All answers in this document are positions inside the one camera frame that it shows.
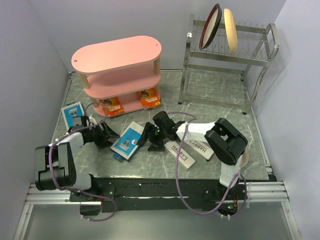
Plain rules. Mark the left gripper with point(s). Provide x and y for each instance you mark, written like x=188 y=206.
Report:
x=107 y=133

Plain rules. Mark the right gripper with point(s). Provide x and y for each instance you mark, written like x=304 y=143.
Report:
x=157 y=145

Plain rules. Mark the blue Harry's razor box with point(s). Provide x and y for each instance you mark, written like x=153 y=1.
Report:
x=126 y=146

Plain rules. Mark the orange Gillette box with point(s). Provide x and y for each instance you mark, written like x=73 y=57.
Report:
x=111 y=106
x=148 y=98

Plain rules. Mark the pink three-tier shelf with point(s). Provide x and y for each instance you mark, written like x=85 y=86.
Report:
x=124 y=69

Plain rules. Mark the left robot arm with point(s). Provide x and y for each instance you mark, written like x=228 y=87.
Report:
x=54 y=163

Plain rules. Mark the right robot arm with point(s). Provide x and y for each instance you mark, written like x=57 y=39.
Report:
x=226 y=141

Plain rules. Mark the blue razor box upper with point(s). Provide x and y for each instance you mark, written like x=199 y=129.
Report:
x=70 y=111

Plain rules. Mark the white Harry's box left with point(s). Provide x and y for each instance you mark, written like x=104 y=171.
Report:
x=184 y=159

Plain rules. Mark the white harry's box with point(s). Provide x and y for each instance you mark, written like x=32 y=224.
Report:
x=200 y=147
x=184 y=159

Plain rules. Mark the white Harry's box right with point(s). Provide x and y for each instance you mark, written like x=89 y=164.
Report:
x=200 y=147

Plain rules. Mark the metal dish rack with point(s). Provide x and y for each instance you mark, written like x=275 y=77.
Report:
x=216 y=76

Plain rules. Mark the beige bowl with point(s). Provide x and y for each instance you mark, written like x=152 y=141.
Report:
x=244 y=159

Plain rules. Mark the dark red plate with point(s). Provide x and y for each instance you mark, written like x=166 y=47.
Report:
x=211 y=27

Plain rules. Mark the cream yellow plate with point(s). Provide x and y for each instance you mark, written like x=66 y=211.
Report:
x=230 y=29

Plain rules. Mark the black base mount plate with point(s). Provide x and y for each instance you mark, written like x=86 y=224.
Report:
x=138 y=194

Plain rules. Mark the aluminium rail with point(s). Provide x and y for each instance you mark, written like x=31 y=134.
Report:
x=45 y=193

